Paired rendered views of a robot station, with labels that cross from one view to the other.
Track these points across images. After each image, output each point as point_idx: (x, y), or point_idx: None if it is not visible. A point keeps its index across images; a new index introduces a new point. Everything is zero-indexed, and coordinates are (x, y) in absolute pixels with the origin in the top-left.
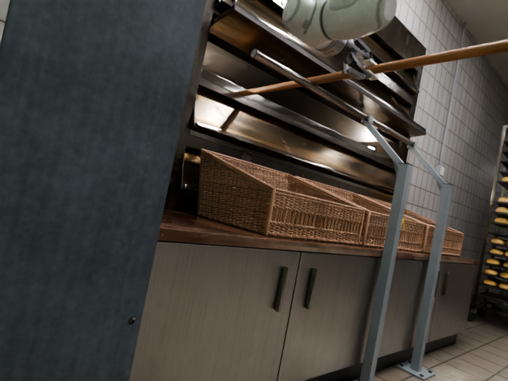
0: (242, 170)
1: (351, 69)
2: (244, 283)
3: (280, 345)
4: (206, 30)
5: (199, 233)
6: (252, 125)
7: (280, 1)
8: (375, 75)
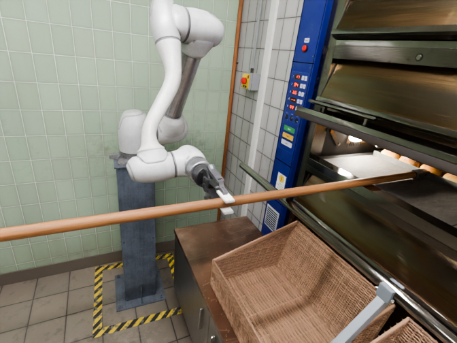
0: (247, 243)
1: (205, 197)
2: (193, 292)
3: None
4: (314, 125)
5: (183, 250)
6: (353, 218)
7: (413, 56)
8: (221, 209)
